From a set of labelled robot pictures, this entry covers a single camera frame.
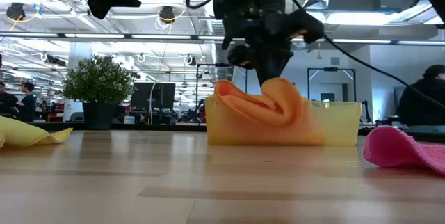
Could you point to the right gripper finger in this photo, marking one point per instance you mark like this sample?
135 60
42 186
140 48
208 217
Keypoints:
273 67

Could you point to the black aluminium table frame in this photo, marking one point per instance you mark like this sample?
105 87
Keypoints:
139 126

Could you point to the yellow microfiber towel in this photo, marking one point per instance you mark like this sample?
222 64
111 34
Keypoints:
24 133

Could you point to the pink microfiber towel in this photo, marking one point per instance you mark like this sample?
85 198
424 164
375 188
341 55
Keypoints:
393 147

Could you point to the person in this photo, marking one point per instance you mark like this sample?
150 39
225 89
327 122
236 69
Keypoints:
420 105
28 104
7 100

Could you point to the round silver air duct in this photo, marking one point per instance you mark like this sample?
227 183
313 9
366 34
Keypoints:
215 25

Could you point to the green potted plant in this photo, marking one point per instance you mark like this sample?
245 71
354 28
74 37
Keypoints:
97 81

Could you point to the black metal station frame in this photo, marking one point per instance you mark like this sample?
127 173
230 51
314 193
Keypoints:
330 69
208 65

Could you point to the black background robot arm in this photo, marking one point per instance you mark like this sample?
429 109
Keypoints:
365 111

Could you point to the yellow translucent plastic bin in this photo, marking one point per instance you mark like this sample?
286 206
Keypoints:
340 123

